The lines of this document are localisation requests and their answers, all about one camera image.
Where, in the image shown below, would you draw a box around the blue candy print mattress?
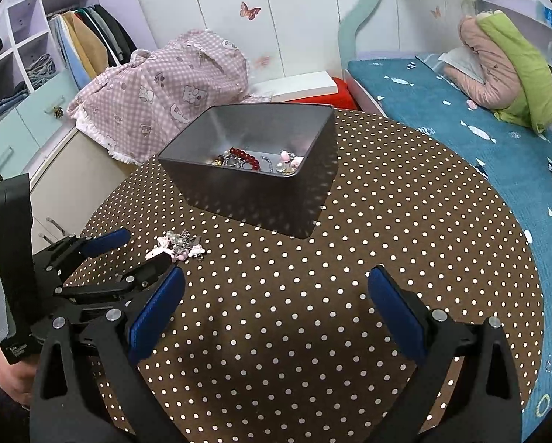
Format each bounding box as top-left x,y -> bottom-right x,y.
347,58 -> 552,443

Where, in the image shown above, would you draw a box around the pink charm bracelet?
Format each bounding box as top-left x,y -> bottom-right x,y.
147,230 -> 207,264

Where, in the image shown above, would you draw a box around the folded grey blue clothes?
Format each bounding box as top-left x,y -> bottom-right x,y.
27,53 -> 56,86

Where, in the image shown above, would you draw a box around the red bead bracelet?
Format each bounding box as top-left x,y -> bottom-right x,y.
228,146 -> 262,172

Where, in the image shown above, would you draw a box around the person's left hand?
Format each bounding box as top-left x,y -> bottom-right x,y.
0,357 -> 37,408

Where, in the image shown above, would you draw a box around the pink and green quilt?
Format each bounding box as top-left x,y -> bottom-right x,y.
443,9 -> 552,134

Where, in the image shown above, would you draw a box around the white flat box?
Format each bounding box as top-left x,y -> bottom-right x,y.
248,71 -> 338,103

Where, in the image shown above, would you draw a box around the pink checkered blanket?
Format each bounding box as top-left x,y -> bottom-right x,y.
68,29 -> 273,164

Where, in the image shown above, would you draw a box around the teal bunk bed frame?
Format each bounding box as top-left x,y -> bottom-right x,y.
339,0 -> 397,117

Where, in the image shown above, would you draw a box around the pale jade pendant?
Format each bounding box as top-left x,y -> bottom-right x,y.
278,149 -> 306,176

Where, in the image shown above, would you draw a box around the white wardrobe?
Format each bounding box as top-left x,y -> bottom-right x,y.
126,0 -> 351,85

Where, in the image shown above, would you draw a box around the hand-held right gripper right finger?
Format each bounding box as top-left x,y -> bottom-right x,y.
367,265 -> 523,443

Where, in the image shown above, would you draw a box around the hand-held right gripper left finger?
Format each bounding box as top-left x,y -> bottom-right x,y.
29,267 -> 187,443

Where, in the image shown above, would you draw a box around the brown polka dot tablecloth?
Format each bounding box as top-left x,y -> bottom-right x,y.
64,106 -> 542,443

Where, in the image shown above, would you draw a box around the folded jeans stack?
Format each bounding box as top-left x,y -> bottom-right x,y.
0,82 -> 28,119

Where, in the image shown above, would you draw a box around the lilac shelf unit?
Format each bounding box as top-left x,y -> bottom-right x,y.
0,0 -> 97,126

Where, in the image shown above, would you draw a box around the white pillow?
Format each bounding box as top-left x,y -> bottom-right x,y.
417,48 -> 485,85

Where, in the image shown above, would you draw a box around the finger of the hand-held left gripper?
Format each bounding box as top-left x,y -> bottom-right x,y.
56,257 -> 175,304
42,229 -> 130,278

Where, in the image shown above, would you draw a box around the teal drawer cabinet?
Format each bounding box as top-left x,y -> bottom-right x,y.
0,69 -> 81,200

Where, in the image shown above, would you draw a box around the row of hanging clothes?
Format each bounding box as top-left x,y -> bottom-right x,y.
50,4 -> 139,89

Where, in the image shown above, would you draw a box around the grey metal box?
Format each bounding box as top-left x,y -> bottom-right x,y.
157,104 -> 337,240

